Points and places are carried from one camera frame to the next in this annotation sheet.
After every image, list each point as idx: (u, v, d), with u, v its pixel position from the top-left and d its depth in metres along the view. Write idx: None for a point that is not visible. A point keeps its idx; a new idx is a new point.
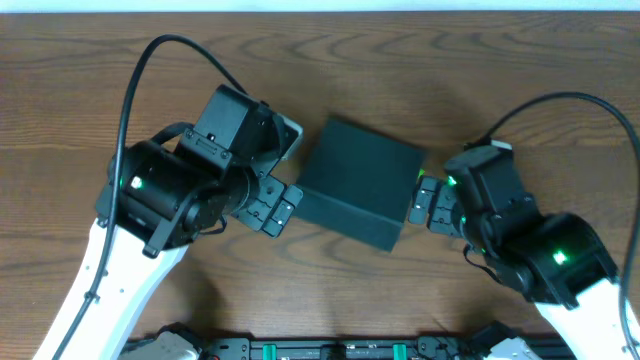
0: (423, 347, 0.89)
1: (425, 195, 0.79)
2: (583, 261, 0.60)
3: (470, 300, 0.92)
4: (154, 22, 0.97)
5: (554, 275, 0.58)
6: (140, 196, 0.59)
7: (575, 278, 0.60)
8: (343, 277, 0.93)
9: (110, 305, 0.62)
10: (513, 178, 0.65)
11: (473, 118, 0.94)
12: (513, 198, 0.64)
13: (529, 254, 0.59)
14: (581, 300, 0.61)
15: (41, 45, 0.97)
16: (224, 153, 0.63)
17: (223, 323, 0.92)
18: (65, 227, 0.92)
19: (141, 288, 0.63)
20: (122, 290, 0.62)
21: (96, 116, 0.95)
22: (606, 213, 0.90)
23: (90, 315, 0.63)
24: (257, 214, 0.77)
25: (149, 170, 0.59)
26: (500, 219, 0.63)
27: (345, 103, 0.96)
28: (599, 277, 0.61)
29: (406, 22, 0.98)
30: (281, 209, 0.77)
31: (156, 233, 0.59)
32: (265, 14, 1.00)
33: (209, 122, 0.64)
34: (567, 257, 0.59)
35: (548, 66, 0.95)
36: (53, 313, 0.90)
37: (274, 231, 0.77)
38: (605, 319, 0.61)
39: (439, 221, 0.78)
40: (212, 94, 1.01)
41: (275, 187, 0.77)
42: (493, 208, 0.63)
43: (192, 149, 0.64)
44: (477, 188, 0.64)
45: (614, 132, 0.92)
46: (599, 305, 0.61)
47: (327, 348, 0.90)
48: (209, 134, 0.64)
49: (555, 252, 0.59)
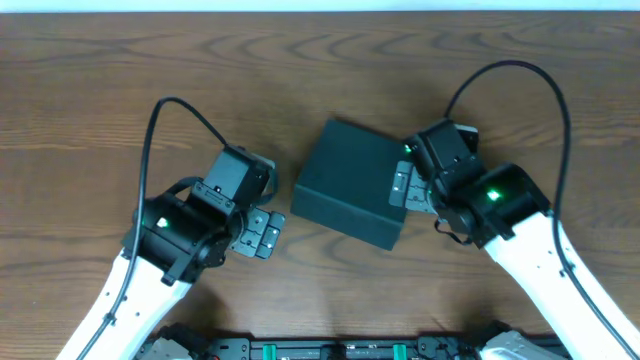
0: (422, 347, 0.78)
1: (402, 178, 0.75)
2: (517, 198, 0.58)
3: (474, 302, 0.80)
4: (132, 22, 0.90)
5: (489, 211, 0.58)
6: (164, 234, 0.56)
7: (512, 216, 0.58)
8: (345, 276, 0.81)
9: (122, 332, 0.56)
10: (458, 139, 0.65)
11: (477, 122, 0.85)
12: (458, 156, 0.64)
13: (467, 198, 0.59)
14: (517, 230, 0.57)
15: (12, 47, 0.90)
16: (229, 202, 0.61)
17: (220, 323, 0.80)
18: (62, 227, 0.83)
19: (156, 313, 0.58)
20: (138, 313, 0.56)
21: (69, 113, 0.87)
22: (615, 214, 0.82)
23: (101, 339, 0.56)
24: (248, 244, 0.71)
25: (173, 212, 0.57)
26: (446, 176, 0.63)
27: (336, 100, 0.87)
28: (535, 210, 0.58)
29: (405, 22, 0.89)
30: (269, 233, 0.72)
31: (173, 266, 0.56)
32: (250, 15, 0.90)
33: (217, 174, 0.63)
34: (500, 194, 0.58)
35: (551, 66, 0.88)
36: (23, 328, 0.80)
37: (266, 255, 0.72)
38: (539, 246, 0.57)
39: (413, 200, 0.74)
40: (200, 92, 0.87)
41: (260, 217, 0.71)
42: (440, 166, 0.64)
43: (200, 199, 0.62)
44: (426, 153, 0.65)
45: (620, 132, 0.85)
46: (531, 232, 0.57)
47: (327, 348, 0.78)
48: (216, 185, 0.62)
49: (487, 192, 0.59)
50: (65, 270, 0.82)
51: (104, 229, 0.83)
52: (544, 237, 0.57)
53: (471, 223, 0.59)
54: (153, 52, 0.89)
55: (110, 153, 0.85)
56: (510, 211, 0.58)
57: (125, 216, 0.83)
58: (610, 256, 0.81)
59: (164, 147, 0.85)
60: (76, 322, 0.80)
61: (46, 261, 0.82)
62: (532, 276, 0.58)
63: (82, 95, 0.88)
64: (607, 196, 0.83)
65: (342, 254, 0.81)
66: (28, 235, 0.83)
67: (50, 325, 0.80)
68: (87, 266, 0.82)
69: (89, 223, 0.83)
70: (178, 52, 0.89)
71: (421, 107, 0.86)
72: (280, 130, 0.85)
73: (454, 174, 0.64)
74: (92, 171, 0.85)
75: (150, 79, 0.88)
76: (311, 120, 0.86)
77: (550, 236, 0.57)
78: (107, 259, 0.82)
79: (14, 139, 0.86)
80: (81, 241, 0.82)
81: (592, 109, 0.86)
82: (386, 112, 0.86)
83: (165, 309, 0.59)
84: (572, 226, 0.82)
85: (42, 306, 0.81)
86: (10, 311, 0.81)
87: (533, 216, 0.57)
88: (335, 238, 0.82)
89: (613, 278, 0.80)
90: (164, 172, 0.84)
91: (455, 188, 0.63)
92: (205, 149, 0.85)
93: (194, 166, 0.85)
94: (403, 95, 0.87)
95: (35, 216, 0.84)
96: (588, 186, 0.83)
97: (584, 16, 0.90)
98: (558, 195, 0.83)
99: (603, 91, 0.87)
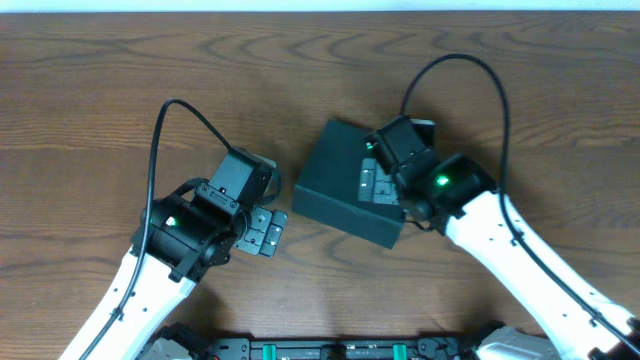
0: (422, 347, 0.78)
1: (368, 174, 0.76)
2: (466, 181, 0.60)
3: (474, 303, 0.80)
4: (132, 22, 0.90)
5: (441, 196, 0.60)
6: (172, 234, 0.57)
7: (462, 198, 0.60)
8: (345, 276, 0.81)
9: (128, 329, 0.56)
10: (414, 133, 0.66)
11: (477, 122, 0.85)
12: (415, 150, 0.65)
13: (422, 188, 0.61)
14: (468, 209, 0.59)
15: (12, 46, 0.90)
16: (233, 203, 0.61)
17: (219, 323, 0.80)
18: (62, 227, 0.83)
19: (162, 312, 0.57)
20: (145, 309, 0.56)
21: (69, 113, 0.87)
22: (615, 215, 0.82)
23: (107, 336, 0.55)
24: (251, 242, 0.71)
25: (182, 213, 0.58)
26: (404, 170, 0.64)
27: (337, 100, 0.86)
28: (483, 190, 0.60)
29: (405, 22, 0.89)
30: (272, 231, 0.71)
31: (180, 263, 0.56)
32: (250, 15, 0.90)
33: (221, 175, 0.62)
34: (449, 180, 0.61)
35: (551, 66, 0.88)
36: (23, 327, 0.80)
37: (270, 253, 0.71)
38: (488, 220, 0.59)
39: (382, 194, 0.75)
40: (200, 92, 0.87)
41: (264, 215, 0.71)
42: (398, 160, 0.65)
43: (205, 201, 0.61)
44: (385, 149, 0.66)
45: (620, 132, 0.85)
46: (480, 208, 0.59)
47: (327, 348, 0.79)
48: (221, 186, 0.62)
49: (437, 179, 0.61)
50: (65, 269, 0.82)
51: (104, 229, 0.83)
52: (493, 212, 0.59)
53: (427, 211, 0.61)
54: (153, 51, 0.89)
55: (110, 153, 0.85)
56: (461, 194, 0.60)
57: (125, 216, 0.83)
58: (610, 256, 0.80)
59: (164, 147, 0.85)
60: (76, 322, 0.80)
61: (47, 261, 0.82)
62: (489, 251, 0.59)
63: (82, 94, 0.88)
64: (607, 196, 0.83)
65: (342, 255, 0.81)
66: (28, 235, 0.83)
67: (50, 325, 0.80)
68: (87, 266, 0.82)
69: (89, 223, 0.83)
70: (178, 51, 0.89)
71: (422, 108, 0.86)
72: (280, 130, 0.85)
73: (413, 168, 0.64)
74: (92, 171, 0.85)
75: (150, 79, 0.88)
76: (311, 120, 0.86)
77: (498, 211, 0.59)
78: (107, 259, 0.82)
79: (14, 139, 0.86)
80: (82, 241, 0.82)
81: (591, 109, 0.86)
82: (386, 113, 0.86)
83: (172, 309, 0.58)
84: (572, 226, 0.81)
85: (42, 306, 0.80)
86: (10, 311, 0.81)
87: (481, 195, 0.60)
88: (336, 238, 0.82)
89: (613, 279, 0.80)
90: (164, 172, 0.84)
91: (413, 179, 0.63)
92: (205, 149, 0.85)
93: (194, 166, 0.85)
94: (404, 95, 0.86)
95: (35, 215, 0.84)
96: (588, 186, 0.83)
97: (584, 16, 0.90)
98: (558, 195, 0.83)
99: (604, 91, 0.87)
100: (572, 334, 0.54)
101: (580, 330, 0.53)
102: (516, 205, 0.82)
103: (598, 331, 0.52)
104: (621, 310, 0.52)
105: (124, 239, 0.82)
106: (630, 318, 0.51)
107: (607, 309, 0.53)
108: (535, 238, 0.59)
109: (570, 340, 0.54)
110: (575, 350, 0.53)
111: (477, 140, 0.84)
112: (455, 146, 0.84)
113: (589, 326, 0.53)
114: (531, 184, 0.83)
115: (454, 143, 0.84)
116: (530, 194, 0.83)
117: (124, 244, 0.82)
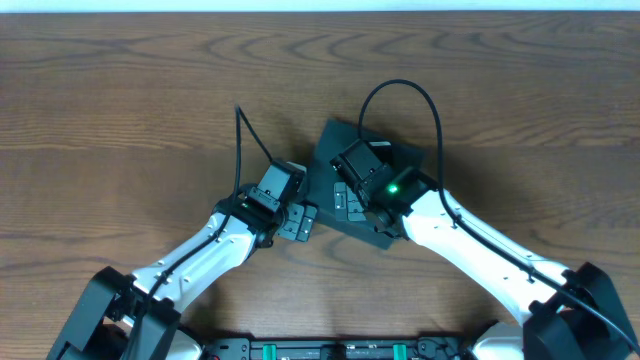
0: (422, 347, 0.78)
1: (341, 197, 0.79)
2: (412, 187, 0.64)
3: (474, 303, 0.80)
4: (132, 22, 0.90)
5: (393, 203, 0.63)
6: (241, 213, 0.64)
7: (409, 201, 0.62)
8: (345, 276, 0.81)
9: (219, 253, 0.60)
10: (370, 153, 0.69)
11: (476, 122, 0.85)
12: (373, 167, 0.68)
13: (378, 199, 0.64)
14: (415, 207, 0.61)
15: (11, 46, 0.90)
16: (276, 202, 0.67)
17: (220, 323, 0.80)
18: (63, 226, 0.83)
19: (240, 250, 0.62)
20: (233, 239, 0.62)
21: (68, 113, 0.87)
22: (611, 214, 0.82)
23: (204, 250, 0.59)
24: (289, 229, 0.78)
25: (245, 204, 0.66)
26: (366, 185, 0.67)
27: (337, 99, 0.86)
28: (428, 190, 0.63)
29: (406, 22, 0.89)
30: (305, 221, 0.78)
31: (244, 235, 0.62)
32: (249, 15, 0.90)
33: (268, 180, 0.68)
34: (398, 187, 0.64)
35: (550, 66, 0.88)
36: (24, 326, 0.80)
37: (304, 238, 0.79)
38: (431, 212, 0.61)
39: (354, 212, 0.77)
40: (200, 94, 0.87)
41: (298, 208, 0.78)
42: (360, 178, 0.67)
43: (256, 199, 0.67)
44: (346, 168, 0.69)
45: (616, 132, 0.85)
46: (421, 201, 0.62)
47: (327, 348, 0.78)
48: (266, 189, 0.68)
49: (388, 188, 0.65)
50: (65, 269, 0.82)
51: (105, 229, 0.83)
52: (433, 205, 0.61)
53: (387, 220, 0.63)
54: (153, 51, 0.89)
55: (110, 154, 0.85)
56: (412, 198, 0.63)
57: (125, 216, 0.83)
58: (609, 256, 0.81)
59: (164, 148, 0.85)
60: None
61: (47, 260, 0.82)
62: (435, 236, 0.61)
63: (82, 94, 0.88)
64: (607, 196, 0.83)
65: (343, 255, 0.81)
66: (28, 235, 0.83)
67: (50, 325, 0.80)
68: (87, 266, 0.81)
69: (89, 223, 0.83)
70: (178, 52, 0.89)
71: (422, 107, 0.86)
72: (280, 130, 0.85)
73: (372, 182, 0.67)
74: (92, 171, 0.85)
75: (150, 79, 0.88)
76: (310, 121, 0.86)
77: (437, 201, 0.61)
78: (107, 259, 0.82)
79: (14, 139, 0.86)
80: (81, 241, 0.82)
81: (589, 108, 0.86)
82: (385, 114, 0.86)
83: (242, 256, 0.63)
84: (572, 226, 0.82)
85: (41, 306, 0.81)
86: (11, 311, 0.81)
87: (427, 195, 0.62)
88: (336, 237, 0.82)
89: (612, 278, 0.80)
90: (165, 173, 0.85)
91: (373, 192, 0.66)
92: (205, 149, 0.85)
93: (193, 166, 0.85)
94: (404, 95, 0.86)
95: (35, 215, 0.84)
96: (587, 186, 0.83)
97: (585, 16, 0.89)
98: (556, 195, 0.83)
99: (603, 91, 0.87)
100: (515, 295, 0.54)
101: (522, 290, 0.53)
102: (517, 206, 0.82)
103: (536, 287, 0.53)
104: (556, 265, 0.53)
105: (124, 239, 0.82)
106: (565, 270, 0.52)
107: (543, 265, 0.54)
108: (475, 220, 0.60)
109: (514, 299, 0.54)
110: (518, 306, 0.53)
111: (477, 141, 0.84)
112: (454, 146, 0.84)
113: (527, 283, 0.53)
114: (530, 184, 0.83)
115: (453, 143, 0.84)
116: (530, 195, 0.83)
117: (124, 244, 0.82)
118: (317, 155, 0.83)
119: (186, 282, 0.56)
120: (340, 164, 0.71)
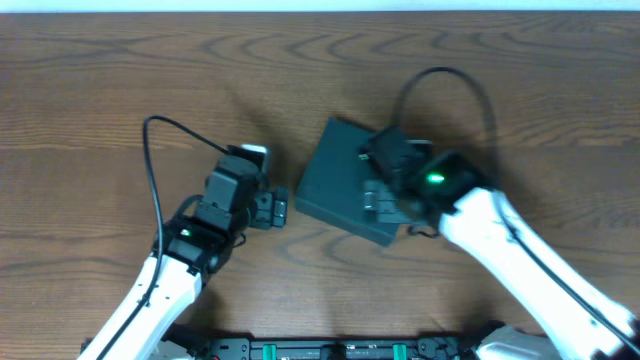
0: (422, 347, 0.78)
1: (371, 196, 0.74)
2: (456, 179, 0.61)
3: (472, 302, 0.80)
4: (132, 22, 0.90)
5: (433, 193, 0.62)
6: (182, 247, 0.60)
7: (452, 191, 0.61)
8: (345, 276, 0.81)
9: (152, 318, 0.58)
10: (402, 140, 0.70)
11: (476, 122, 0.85)
12: (405, 154, 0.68)
13: (413, 185, 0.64)
14: (461, 206, 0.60)
15: (11, 46, 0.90)
16: (227, 216, 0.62)
17: (220, 323, 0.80)
18: (63, 227, 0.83)
19: (184, 297, 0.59)
20: (168, 297, 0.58)
21: (68, 113, 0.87)
22: (610, 214, 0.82)
23: (135, 323, 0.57)
24: (262, 218, 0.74)
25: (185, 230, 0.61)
26: (398, 172, 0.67)
27: (337, 99, 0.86)
28: (475, 186, 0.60)
29: (406, 22, 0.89)
30: (278, 205, 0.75)
31: (183, 281, 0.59)
32: (250, 15, 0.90)
33: (213, 191, 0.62)
34: (441, 177, 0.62)
35: (550, 66, 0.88)
36: (24, 326, 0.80)
37: (280, 224, 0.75)
38: (484, 220, 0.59)
39: (386, 213, 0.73)
40: (200, 94, 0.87)
41: (267, 195, 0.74)
42: (391, 165, 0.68)
43: (202, 218, 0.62)
44: (379, 157, 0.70)
45: (616, 131, 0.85)
46: (474, 206, 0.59)
47: (327, 348, 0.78)
48: (213, 202, 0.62)
49: (428, 178, 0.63)
50: (66, 269, 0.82)
51: (105, 229, 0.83)
52: (487, 215, 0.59)
53: (422, 206, 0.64)
54: (153, 51, 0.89)
55: (110, 154, 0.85)
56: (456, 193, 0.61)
57: (125, 216, 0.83)
58: (608, 256, 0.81)
59: (165, 148, 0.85)
60: (77, 322, 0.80)
61: (47, 260, 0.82)
62: (487, 250, 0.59)
63: (82, 95, 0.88)
64: (607, 196, 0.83)
65: (343, 255, 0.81)
66: (28, 235, 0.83)
67: (50, 325, 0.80)
68: (87, 266, 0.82)
69: (89, 223, 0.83)
70: (179, 52, 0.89)
71: (422, 107, 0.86)
72: (280, 130, 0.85)
73: (405, 169, 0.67)
74: (93, 172, 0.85)
75: (150, 79, 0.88)
76: (310, 120, 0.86)
77: (493, 206, 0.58)
78: (108, 259, 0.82)
79: (14, 139, 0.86)
80: (81, 241, 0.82)
81: (589, 108, 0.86)
82: (385, 112, 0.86)
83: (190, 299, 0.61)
84: (572, 226, 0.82)
85: (42, 306, 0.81)
86: (11, 311, 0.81)
87: (474, 191, 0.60)
88: (336, 237, 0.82)
89: (611, 277, 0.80)
90: (164, 172, 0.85)
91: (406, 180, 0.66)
92: (205, 149, 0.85)
93: (193, 166, 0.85)
94: (404, 94, 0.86)
95: (35, 215, 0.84)
96: (586, 186, 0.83)
97: (584, 16, 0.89)
98: (555, 194, 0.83)
99: (603, 91, 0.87)
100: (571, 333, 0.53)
101: (581, 330, 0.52)
102: (517, 205, 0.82)
103: (597, 330, 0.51)
104: (623, 310, 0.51)
105: (124, 239, 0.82)
106: (632, 319, 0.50)
107: (609, 309, 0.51)
108: (534, 236, 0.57)
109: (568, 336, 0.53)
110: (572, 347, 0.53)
111: (476, 141, 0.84)
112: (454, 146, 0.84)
113: (589, 325, 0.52)
114: (530, 184, 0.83)
115: (453, 143, 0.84)
116: (530, 194, 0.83)
117: (124, 244, 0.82)
118: (315, 158, 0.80)
119: None
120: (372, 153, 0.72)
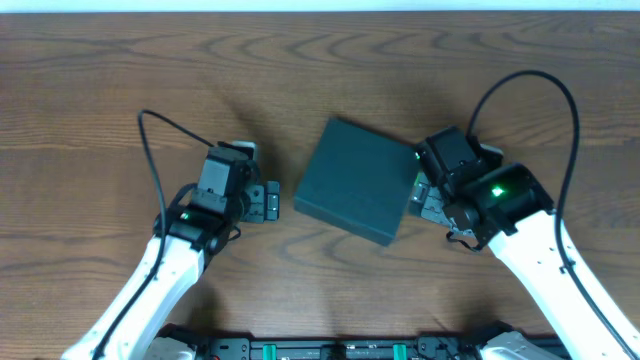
0: (422, 347, 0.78)
1: (421, 188, 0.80)
2: (520, 196, 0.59)
3: (472, 303, 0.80)
4: (132, 22, 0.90)
5: (493, 207, 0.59)
6: (182, 228, 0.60)
7: (511, 209, 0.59)
8: (345, 276, 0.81)
9: (158, 293, 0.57)
10: (465, 144, 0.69)
11: (476, 122, 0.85)
12: (464, 160, 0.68)
13: (471, 194, 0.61)
14: (520, 225, 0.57)
15: (10, 46, 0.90)
16: (222, 199, 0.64)
17: (220, 324, 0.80)
18: (63, 227, 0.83)
19: (190, 271, 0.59)
20: (174, 272, 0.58)
21: (68, 113, 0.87)
22: (610, 214, 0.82)
23: (143, 298, 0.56)
24: (256, 212, 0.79)
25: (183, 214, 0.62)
26: (453, 177, 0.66)
27: (337, 100, 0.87)
28: (537, 208, 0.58)
29: (406, 22, 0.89)
30: (271, 199, 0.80)
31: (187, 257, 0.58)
32: (249, 15, 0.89)
33: (207, 177, 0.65)
34: (504, 189, 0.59)
35: (550, 66, 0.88)
36: (24, 326, 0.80)
37: (274, 217, 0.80)
38: (539, 241, 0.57)
39: (429, 209, 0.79)
40: (200, 94, 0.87)
41: (259, 189, 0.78)
42: (447, 168, 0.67)
43: (199, 203, 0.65)
44: (434, 157, 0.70)
45: (616, 131, 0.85)
46: (533, 228, 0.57)
47: (327, 348, 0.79)
48: (209, 187, 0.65)
49: (490, 189, 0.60)
50: (66, 269, 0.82)
51: (105, 229, 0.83)
52: (545, 236, 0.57)
53: (475, 218, 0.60)
54: (153, 51, 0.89)
55: (110, 154, 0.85)
56: (516, 209, 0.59)
57: (125, 216, 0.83)
58: (606, 256, 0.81)
59: (164, 147, 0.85)
60: (77, 322, 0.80)
61: (47, 260, 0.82)
62: (532, 273, 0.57)
63: (82, 95, 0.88)
64: (607, 196, 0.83)
65: (343, 255, 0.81)
66: (28, 235, 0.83)
67: (50, 325, 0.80)
68: (87, 267, 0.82)
69: (89, 223, 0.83)
70: (179, 52, 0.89)
71: (422, 108, 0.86)
72: (280, 130, 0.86)
73: (461, 175, 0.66)
74: (93, 172, 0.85)
75: (150, 79, 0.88)
76: (310, 120, 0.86)
77: (552, 232, 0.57)
78: (108, 259, 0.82)
79: (14, 139, 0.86)
80: (81, 241, 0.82)
81: (589, 108, 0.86)
82: (386, 112, 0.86)
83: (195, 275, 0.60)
84: (572, 226, 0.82)
85: (42, 306, 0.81)
86: (11, 311, 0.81)
87: (536, 212, 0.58)
88: (335, 237, 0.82)
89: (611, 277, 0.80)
90: (164, 172, 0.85)
91: (461, 187, 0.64)
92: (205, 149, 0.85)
93: (193, 166, 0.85)
94: (404, 95, 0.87)
95: (35, 215, 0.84)
96: (586, 186, 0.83)
97: (585, 15, 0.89)
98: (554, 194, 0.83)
99: (602, 91, 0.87)
100: None
101: None
102: None
103: None
104: None
105: (124, 239, 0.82)
106: None
107: None
108: (585, 270, 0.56)
109: None
110: None
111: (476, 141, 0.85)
112: None
113: None
114: None
115: None
116: None
117: (124, 244, 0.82)
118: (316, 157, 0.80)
119: (127, 344, 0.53)
120: (426, 150, 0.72)
